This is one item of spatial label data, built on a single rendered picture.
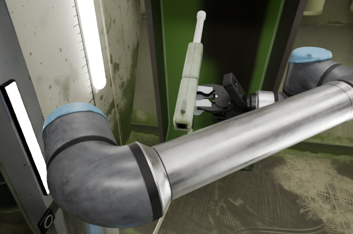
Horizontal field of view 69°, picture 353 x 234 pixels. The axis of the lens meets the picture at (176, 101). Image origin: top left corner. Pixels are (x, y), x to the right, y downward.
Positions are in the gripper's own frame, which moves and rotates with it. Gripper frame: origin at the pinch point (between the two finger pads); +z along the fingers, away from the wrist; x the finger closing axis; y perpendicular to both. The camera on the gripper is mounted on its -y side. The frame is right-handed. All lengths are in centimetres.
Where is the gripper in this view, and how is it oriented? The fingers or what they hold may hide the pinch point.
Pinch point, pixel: (185, 95)
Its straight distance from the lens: 75.7
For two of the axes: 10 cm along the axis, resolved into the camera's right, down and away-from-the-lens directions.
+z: -9.9, -0.8, 1.4
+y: 0.6, 6.0, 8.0
